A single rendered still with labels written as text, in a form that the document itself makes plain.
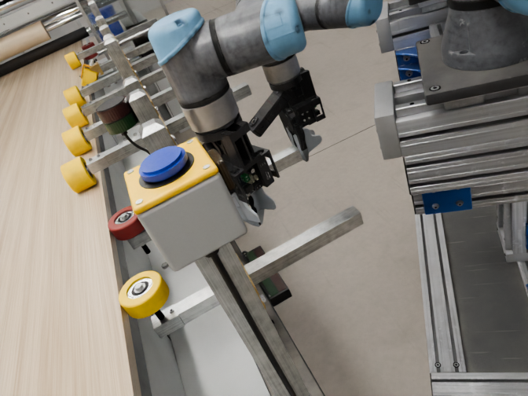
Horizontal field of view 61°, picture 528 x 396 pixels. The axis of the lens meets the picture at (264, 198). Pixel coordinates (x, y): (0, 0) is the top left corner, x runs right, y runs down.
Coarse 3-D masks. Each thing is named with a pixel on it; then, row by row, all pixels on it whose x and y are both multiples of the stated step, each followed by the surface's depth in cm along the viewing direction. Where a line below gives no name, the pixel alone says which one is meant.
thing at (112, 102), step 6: (120, 96) 82; (108, 102) 82; (114, 102) 81; (120, 102) 80; (102, 108) 80; (108, 108) 79; (126, 114) 81; (138, 120) 84; (126, 132) 84; (126, 138) 85; (132, 144) 86; (144, 150) 87
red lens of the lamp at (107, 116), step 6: (126, 102) 81; (114, 108) 79; (120, 108) 80; (126, 108) 81; (102, 114) 79; (108, 114) 79; (114, 114) 79; (120, 114) 80; (102, 120) 81; (108, 120) 80; (114, 120) 80
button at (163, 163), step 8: (160, 152) 36; (168, 152) 36; (176, 152) 35; (184, 152) 35; (144, 160) 36; (152, 160) 35; (160, 160) 35; (168, 160) 34; (176, 160) 34; (184, 160) 35; (144, 168) 35; (152, 168) 34; (160, 168) 34; (168, 168) 34; (176, 168) 34; (144, 176) 34; (152, 176) 34; (160, 176) 34; (168, 176) 34
